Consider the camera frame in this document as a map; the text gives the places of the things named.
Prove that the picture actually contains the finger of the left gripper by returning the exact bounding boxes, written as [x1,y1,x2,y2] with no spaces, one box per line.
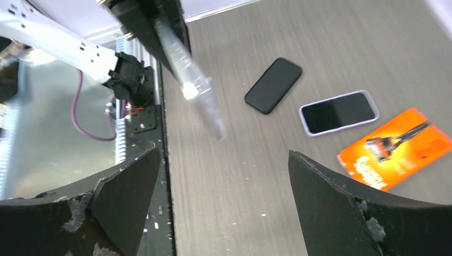
[157,0,191,54]
[106,0,172,72]

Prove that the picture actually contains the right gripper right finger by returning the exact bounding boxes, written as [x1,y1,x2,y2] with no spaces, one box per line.
[288,151,451,255]

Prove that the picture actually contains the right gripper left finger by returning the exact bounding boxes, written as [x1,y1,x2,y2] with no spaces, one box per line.
[1,157,143,255]

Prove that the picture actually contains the clear phone case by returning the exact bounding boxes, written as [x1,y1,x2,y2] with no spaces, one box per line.
[154,20,226,140]

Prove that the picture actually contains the orange razor box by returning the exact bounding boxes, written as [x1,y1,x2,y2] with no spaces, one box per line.
[337,108,451,191]

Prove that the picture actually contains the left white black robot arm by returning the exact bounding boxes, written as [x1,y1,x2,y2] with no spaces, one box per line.
[1,1,200,106]

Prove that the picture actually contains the phone in lilac case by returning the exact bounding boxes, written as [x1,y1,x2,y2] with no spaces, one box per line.
[298,90,380,137]

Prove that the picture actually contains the bare black phone left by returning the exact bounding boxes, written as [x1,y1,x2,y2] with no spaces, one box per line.
[244,57,303,115]

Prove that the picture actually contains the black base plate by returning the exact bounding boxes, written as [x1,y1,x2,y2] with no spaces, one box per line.
[126,66,176,255]

